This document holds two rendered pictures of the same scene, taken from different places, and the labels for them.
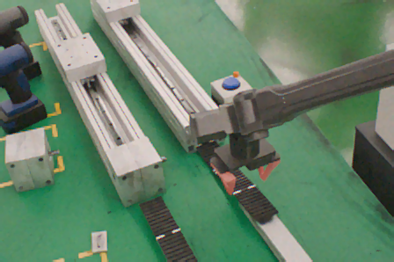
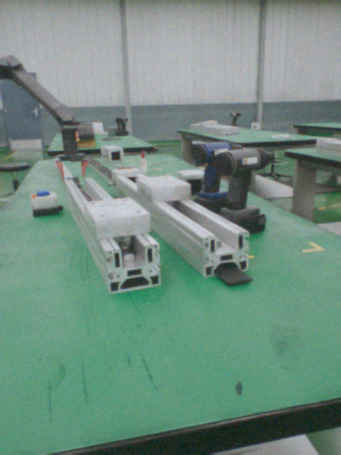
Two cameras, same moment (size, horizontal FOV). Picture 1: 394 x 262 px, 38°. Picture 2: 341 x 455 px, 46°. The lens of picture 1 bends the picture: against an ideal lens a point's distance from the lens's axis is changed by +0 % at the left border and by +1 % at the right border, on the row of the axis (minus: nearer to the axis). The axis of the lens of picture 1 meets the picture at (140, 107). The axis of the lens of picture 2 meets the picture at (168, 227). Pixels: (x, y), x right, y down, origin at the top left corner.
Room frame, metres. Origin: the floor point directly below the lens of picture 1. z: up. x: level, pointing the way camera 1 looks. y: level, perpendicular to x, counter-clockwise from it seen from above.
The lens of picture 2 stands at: (2.48, 0.06, 1.11)
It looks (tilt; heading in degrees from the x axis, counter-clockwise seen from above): 17 degrees down; 175
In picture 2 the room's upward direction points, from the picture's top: 2 degrees counter-clockwise
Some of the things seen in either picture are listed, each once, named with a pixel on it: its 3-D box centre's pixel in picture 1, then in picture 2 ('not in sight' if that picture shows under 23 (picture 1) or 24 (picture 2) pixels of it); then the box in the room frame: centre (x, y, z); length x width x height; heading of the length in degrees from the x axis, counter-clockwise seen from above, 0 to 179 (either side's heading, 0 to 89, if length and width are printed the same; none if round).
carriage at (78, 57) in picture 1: (79, 61); (162, 193); (1.36, 0.14, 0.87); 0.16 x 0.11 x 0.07; 14
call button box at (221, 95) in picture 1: (228, 95); (47, 203); (1.17, -0.23, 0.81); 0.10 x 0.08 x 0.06; 104
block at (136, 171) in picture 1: (141, 169); (123, 182); (0.93, 0.02, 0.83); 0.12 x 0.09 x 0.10; 104
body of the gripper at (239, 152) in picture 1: (244, 142); (70, 149); (0.82, -0.19, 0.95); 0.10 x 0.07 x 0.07; 107
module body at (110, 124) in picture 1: (83, 76); (162, 209); (1.36, 0.14, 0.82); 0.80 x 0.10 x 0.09; 14
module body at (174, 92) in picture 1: (145, 55); (98, 216); (1.41, -0.04, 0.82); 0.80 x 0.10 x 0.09; 14
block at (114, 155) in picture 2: not in sight; (112, 155); (-0.01, -0.06, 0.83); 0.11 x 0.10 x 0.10; 107
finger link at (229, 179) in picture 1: (234, 174); (78, 167); (0.82, -0.16, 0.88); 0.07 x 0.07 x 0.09; 17
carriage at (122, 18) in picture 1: (116, 6); (115, 222); (1.65, 0.02, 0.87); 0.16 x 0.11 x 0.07; 14
